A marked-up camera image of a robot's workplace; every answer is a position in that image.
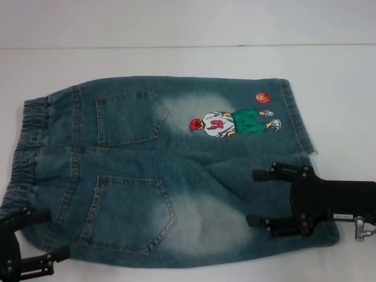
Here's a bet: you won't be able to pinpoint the silver metal connector fitting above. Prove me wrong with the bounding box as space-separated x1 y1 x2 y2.
354 215 376 243

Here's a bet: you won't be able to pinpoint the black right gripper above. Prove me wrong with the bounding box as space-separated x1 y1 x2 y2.
246 160 376 240

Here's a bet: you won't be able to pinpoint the blue denim shorts with embroidery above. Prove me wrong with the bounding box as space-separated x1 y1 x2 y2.
0 76 341 267

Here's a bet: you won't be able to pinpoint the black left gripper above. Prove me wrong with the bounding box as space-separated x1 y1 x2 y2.
0 207 71 282

